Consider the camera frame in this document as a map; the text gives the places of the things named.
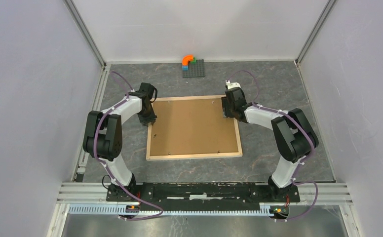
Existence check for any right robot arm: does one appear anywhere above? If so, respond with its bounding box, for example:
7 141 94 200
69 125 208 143
221 83 319 201

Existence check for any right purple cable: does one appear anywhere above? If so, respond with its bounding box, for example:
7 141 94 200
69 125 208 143
227 70 319 222

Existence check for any purple cable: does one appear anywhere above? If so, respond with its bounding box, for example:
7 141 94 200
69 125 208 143
227 70 319 222
92 71 165 221

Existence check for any orange curved lego brick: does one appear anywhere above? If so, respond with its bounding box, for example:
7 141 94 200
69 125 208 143
182 55 194 67

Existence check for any grey lego baseplate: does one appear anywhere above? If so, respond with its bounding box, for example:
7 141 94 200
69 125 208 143
182 59 205 78

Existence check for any brown cardboard backing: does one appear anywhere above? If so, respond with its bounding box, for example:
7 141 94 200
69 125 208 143
150 98 239 157

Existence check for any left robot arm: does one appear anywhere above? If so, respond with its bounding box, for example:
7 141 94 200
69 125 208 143
82 82 157 201

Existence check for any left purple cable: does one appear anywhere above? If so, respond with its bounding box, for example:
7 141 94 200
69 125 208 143
92 71 165 221

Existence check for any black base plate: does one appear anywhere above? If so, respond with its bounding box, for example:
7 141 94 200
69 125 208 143
106 182 301 213

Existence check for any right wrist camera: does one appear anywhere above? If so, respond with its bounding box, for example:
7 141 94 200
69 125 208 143
225 80 241 90

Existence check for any wooden picture frame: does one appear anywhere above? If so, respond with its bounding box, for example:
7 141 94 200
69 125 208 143
146 95 243 161

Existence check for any aluminium rail frame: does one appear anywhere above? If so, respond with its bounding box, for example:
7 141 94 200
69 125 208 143
48 61 361 237

